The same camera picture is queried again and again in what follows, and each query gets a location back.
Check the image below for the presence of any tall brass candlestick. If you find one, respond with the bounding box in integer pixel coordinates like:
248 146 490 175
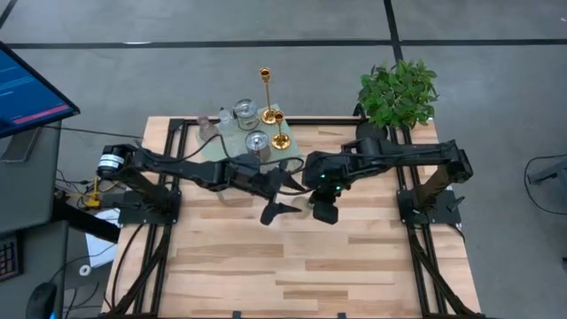
259 66 279 126

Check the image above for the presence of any white paper sheet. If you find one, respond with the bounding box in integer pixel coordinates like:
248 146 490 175
84 206 119 268

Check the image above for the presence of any yellow clamp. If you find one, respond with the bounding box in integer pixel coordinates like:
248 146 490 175
82 175 104 209

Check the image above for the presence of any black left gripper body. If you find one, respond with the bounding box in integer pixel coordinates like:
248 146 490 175
238 167 289 200

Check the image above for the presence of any grey monitor stand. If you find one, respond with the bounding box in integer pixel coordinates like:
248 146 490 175
0 127 43 163

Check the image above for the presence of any blue screen desktop monitor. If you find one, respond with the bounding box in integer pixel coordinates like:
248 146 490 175
0 40 82 139

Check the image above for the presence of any black aluminium table frame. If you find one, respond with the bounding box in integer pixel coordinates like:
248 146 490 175
104 116 488 319

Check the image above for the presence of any black keyboard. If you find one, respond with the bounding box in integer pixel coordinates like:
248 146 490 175
0 232 22 284

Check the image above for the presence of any black computer mouse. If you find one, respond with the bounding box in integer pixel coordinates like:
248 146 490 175
25 282 58 319

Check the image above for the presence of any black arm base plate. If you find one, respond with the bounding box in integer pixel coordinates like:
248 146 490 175
396 188 462 226
116 188 183 226

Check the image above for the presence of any orange label candle tin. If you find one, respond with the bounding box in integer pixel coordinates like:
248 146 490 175
245 129 272 161

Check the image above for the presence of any clear ribbed glass candle holder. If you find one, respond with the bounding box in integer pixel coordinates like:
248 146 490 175
197 115 221 142
218 107 236 134

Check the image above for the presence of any short brass candlestick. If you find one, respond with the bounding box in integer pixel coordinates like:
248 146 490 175
270 110 292 151

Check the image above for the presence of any silver ribbed candle tin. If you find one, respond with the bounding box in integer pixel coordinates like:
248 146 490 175
232 97 260 130

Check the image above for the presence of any grey desk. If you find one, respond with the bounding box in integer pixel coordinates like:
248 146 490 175
0 123 70 319

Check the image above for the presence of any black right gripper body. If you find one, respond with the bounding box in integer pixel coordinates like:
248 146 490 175
309 189 341 226

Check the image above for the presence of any green plant in black pot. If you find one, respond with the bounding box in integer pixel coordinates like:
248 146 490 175
353 58 440 143

